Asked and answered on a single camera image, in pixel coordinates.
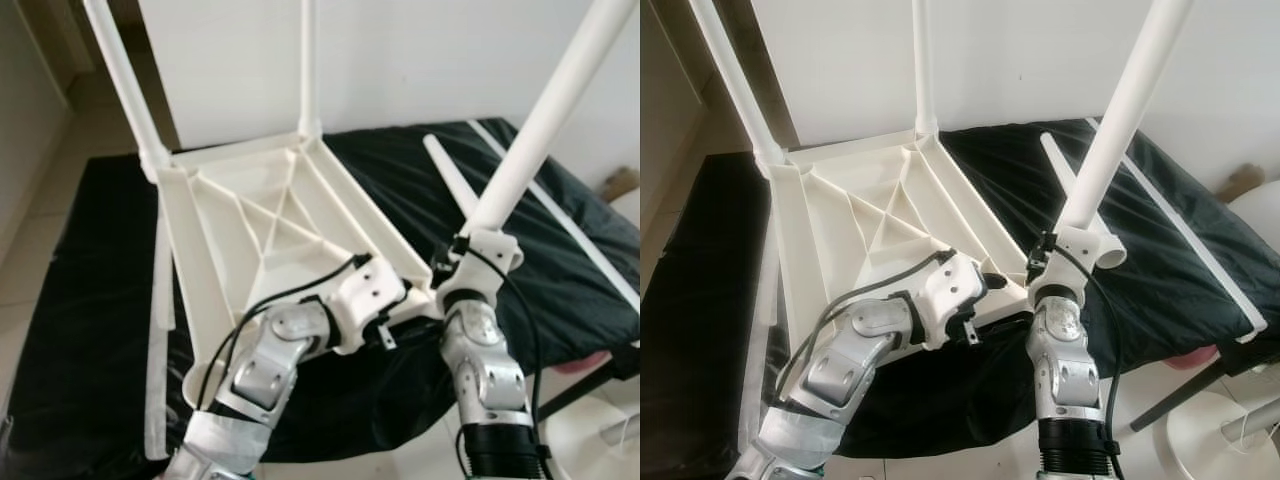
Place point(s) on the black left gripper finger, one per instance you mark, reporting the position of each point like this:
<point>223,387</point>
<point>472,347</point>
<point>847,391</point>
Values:
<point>994,282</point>

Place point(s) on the white plastic table leg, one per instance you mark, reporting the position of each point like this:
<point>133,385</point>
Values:
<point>1130,100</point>
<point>308,60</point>
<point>925,60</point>
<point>120,70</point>
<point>440,160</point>
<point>730,70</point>
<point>560,100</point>
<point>1055,160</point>

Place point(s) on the white plastic table top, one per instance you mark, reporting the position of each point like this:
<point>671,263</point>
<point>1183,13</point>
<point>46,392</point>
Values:
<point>850,215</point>
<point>240,220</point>

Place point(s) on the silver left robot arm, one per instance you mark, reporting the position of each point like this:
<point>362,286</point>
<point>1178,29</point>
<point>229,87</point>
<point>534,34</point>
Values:
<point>270,360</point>
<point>870,340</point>

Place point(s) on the white round appliance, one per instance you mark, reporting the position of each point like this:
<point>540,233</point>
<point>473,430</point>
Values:
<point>1258,225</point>
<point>628,210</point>

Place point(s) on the brown fuzzy object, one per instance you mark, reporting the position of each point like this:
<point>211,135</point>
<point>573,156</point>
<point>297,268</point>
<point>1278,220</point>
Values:
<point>620,182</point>
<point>1242,182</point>

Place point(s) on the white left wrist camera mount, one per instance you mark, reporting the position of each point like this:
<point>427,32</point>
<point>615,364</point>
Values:
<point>370,295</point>
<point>950,285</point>

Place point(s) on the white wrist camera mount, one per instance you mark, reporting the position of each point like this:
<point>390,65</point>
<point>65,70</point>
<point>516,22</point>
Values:
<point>1075,255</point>
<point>370,295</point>
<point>950,285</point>
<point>482,265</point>

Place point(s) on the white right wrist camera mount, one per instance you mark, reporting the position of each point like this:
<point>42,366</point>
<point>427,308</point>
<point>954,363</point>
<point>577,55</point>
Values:
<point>1075,255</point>
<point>482,265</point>

